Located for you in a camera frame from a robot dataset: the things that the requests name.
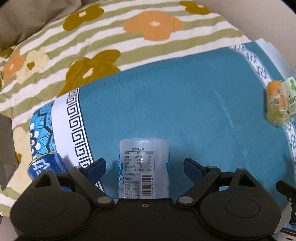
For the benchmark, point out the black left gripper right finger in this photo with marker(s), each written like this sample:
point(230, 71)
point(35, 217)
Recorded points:
point(203, 179)

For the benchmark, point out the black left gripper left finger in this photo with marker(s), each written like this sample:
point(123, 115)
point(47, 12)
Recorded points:
point(85, 179)

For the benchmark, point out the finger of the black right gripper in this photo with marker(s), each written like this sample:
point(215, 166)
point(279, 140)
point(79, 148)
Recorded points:
point(287, 190)

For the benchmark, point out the clear cup blue white label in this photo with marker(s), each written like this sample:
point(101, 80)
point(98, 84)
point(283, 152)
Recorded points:
point(144, 165)

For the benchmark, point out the blue plastic bottle cup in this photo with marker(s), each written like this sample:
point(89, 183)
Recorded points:
point(46, 162)

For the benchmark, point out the yellow orange label bottle cup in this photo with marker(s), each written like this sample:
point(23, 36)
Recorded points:
point(278, 107)

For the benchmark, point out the teal patterned mat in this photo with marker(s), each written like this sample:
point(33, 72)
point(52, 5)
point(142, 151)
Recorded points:
point(208, 106)

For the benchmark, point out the green white label bottle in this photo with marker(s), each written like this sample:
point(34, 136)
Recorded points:
point(291, 93)

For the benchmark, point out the floral striped quilt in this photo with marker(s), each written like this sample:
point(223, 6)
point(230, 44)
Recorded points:
point(97, 40)

